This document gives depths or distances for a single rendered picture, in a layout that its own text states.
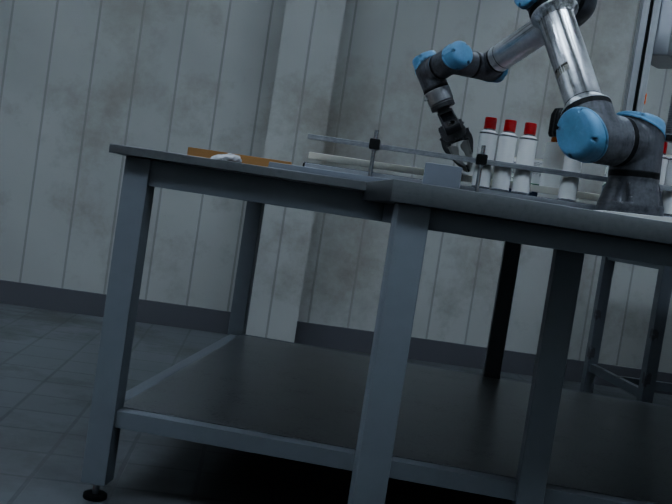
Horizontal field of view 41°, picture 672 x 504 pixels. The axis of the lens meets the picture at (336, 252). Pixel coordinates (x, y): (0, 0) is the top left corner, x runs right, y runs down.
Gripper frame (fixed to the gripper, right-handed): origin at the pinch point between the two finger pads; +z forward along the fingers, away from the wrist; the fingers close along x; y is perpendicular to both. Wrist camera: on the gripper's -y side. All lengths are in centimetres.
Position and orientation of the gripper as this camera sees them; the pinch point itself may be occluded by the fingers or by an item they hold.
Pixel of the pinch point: (467, 167)
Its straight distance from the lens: 260.1
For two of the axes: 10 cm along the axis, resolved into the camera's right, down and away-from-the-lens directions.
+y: 1.1, -0.3, 9.9
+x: -9.3, 3.6, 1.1
